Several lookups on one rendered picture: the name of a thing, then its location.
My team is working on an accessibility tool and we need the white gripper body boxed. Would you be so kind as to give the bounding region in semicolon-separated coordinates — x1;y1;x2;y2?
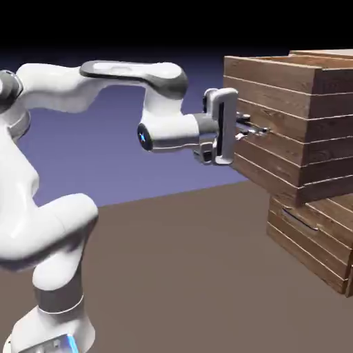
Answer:
203;87;239;167

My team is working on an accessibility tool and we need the curved silver drawer handle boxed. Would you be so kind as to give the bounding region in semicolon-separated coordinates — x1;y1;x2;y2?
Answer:
281;208;319;232
236;121;271;137

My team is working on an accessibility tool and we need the brown wooden cabinet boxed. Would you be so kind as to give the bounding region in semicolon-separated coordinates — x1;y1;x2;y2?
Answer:
223;49;353;298

